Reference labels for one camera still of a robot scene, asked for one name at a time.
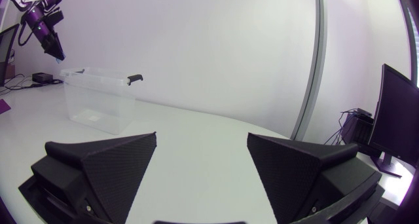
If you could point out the dark mat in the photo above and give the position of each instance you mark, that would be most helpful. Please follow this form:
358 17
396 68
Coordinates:
4 106

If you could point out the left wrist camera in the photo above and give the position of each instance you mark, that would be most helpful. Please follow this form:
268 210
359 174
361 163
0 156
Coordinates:
54 17

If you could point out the dark screen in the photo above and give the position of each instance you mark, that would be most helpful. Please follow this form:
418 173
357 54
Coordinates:
6 53
396 119

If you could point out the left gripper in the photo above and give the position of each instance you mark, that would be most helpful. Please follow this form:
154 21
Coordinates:
50 42

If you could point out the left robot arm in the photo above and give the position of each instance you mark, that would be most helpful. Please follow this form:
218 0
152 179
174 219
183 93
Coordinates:
32 14

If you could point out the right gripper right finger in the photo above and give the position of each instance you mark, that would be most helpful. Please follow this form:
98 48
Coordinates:
294 171

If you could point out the black power brick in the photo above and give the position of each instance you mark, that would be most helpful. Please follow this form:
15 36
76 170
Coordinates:
42 77

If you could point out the clear plastic container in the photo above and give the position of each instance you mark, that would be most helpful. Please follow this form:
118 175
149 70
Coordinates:
98 103

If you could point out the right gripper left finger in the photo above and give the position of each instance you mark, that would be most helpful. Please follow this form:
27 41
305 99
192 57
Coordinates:
111 171

